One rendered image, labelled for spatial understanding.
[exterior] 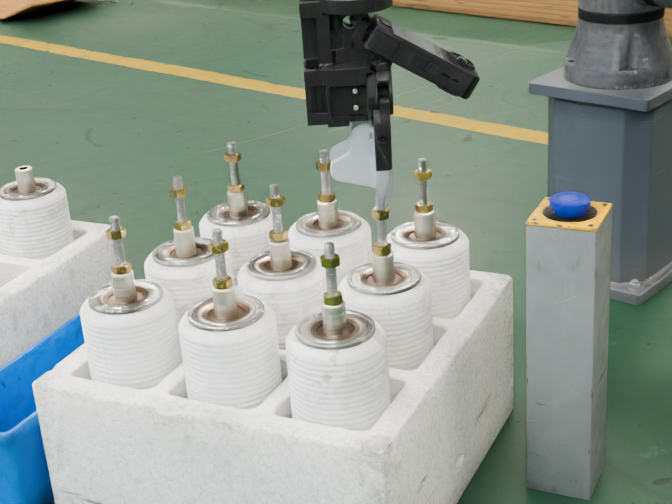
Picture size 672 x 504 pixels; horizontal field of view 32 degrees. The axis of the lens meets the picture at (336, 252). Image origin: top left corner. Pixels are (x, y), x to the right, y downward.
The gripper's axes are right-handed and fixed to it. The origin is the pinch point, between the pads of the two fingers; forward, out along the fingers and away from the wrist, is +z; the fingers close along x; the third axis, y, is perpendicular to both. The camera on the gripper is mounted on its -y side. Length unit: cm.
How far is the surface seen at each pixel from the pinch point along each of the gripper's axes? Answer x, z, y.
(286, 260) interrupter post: -4.2, 8.3, 10.8
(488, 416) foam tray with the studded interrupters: -5.3, 29.7, -10.3
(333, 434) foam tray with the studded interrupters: 17.4, 16.4, 6.6
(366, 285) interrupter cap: 1.9, 9.0, 2.6
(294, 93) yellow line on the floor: -160, 34, 15
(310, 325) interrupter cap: 9.9, 9.0, 8.2
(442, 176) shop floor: -97, 34, -14
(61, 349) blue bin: -19, 25, 40
